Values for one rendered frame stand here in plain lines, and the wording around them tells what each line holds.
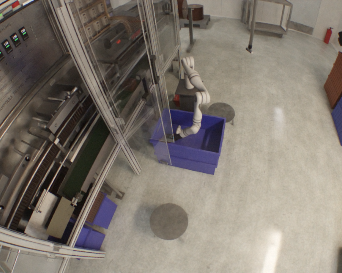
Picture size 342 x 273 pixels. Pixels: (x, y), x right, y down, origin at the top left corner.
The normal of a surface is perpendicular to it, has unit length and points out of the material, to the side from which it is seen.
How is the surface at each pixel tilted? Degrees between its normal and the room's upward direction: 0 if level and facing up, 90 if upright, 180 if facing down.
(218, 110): 0
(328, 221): 0
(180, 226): 0
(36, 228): 57
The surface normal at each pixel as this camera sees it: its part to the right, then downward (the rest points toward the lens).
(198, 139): -0.10, -0.59
